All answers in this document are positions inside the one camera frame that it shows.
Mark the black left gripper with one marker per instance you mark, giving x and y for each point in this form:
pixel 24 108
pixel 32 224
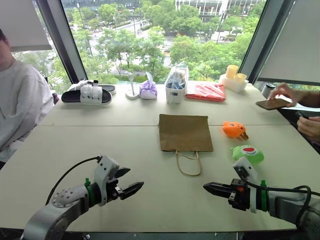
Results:
pixel 112 190

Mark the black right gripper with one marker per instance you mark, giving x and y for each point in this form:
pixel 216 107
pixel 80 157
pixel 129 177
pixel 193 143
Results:
pixel 238 196

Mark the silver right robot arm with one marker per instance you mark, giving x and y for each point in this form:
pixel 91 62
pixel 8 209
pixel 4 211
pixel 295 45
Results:
pixel 287 202

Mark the bystander bare forearm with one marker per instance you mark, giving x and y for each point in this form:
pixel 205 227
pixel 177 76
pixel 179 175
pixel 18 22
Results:
pixel 310 98

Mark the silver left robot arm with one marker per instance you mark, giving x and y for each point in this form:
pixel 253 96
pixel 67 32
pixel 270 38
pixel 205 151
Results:
pixel 62 212

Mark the brown paper bag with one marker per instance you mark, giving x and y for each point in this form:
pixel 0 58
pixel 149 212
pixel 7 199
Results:
pixel 185 132

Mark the red packet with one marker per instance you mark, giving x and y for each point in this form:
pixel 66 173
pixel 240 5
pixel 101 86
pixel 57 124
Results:
pixel 206 92

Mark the bystander bare hand holding device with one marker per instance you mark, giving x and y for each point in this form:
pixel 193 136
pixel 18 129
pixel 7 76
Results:
pixel 310 127

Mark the bystander bare hand over phone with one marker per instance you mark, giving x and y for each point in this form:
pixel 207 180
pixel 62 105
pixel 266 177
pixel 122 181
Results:
pixel 285 92

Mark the green left wrist zip tie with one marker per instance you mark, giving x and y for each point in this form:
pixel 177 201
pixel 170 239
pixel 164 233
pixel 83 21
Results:
pixel 88 191

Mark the green wrist zip tie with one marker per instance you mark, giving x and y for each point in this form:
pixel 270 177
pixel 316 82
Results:
pixel 263 197
pixel 88 191

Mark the green right wrist zip tie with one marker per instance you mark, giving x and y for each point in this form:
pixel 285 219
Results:
pixel 263 197

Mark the green plush toy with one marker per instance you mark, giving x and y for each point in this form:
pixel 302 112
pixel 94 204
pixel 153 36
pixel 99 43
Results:
pixel 247 153

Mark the orange plush toy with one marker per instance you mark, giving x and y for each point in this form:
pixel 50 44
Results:
pixel 233 128

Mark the white stand with round base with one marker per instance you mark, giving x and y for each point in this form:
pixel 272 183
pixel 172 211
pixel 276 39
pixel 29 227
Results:
pixel 131 92

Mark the purple wrapped pouch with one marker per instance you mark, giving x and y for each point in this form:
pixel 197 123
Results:
pixel 148 90

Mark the black and white slide sandal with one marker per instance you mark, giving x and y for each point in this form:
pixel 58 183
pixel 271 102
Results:
pixel 85 96
pixel 110 88

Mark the white plastic basket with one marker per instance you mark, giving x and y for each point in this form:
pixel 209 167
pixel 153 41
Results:
pixel 175 93

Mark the white rectangular tray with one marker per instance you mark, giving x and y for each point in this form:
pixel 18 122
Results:
pixel 232 83

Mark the dark red can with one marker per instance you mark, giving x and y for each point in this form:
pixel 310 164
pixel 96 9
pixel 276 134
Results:
pixel 55 97

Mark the blue plush items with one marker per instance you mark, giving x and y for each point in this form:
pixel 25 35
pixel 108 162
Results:
pixel 177 78

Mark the short yellow cup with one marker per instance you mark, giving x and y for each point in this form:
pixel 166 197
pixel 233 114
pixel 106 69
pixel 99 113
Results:
pixel 240 77

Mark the black handheld device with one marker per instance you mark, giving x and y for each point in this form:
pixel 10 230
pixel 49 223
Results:
pixel 306 114

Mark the tall yellow cup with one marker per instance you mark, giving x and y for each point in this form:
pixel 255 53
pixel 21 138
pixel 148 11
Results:
pixel 232 72

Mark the person in white sweater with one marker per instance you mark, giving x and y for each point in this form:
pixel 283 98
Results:
pixel 20 100

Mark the grey roller blind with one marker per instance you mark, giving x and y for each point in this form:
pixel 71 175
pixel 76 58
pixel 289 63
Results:
pixel 295 40
pixel 22 22

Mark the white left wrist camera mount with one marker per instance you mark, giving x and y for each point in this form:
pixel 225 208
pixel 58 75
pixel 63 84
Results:
pixel 106 166

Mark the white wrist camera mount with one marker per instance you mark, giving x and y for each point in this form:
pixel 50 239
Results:
pixel 246 168
pixel 106 166

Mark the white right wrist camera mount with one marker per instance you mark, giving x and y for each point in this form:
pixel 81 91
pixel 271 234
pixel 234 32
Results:
pixel 246 168

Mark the dark window frame pillar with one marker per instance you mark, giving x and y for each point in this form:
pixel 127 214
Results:
pixel 62 37
pixel 265 35

